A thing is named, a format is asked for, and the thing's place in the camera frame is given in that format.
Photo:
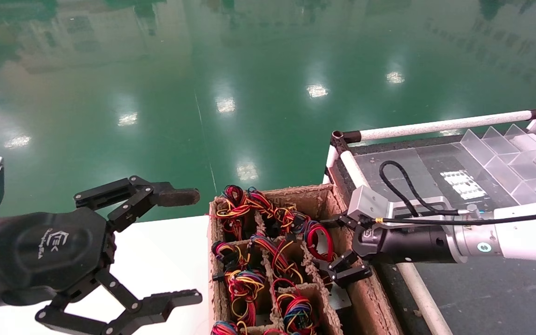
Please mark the brown cardboard box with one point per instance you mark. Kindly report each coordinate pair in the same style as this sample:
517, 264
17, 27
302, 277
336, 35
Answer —
324, 200

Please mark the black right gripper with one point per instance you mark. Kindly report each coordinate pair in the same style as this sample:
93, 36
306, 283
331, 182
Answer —
412, 244

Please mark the clear acrylic divider tray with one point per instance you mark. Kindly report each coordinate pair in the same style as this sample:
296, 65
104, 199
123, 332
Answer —
486, 153

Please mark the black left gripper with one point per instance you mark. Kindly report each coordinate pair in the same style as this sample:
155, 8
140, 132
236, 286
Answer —
54, 251

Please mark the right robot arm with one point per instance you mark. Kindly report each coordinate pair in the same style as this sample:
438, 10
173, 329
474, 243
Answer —
528, 237

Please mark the long white frame pipe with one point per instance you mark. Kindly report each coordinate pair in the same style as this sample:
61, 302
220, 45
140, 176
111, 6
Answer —
435, 125
356, 172

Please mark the cardboard divider grid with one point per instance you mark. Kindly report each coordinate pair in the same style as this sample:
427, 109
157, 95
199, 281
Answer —
324, 323

